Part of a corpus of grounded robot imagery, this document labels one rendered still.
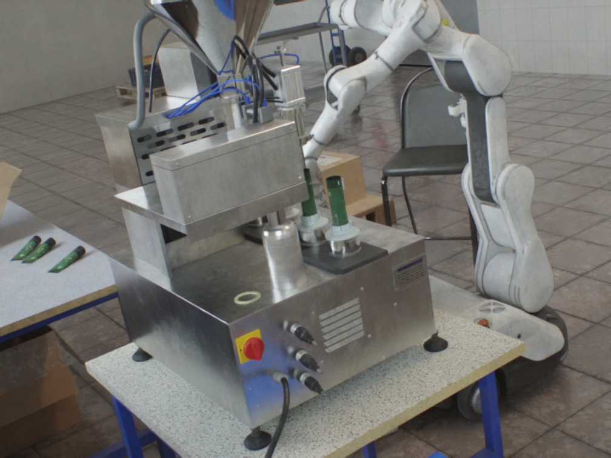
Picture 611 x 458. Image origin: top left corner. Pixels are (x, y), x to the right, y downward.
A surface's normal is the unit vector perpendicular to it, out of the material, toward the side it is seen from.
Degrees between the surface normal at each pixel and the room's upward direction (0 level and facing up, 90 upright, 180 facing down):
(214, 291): 0
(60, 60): 90
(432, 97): 77
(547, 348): 90
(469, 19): 90
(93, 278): 0
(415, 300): 90
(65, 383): 64
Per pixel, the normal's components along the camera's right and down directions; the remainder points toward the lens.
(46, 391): 0.47, -0.22
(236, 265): -0.16, -0.92
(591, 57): -0.80, 0.33
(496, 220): -0.74, 0.57
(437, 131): -0.39, 0.16
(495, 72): 0.55, 0.21
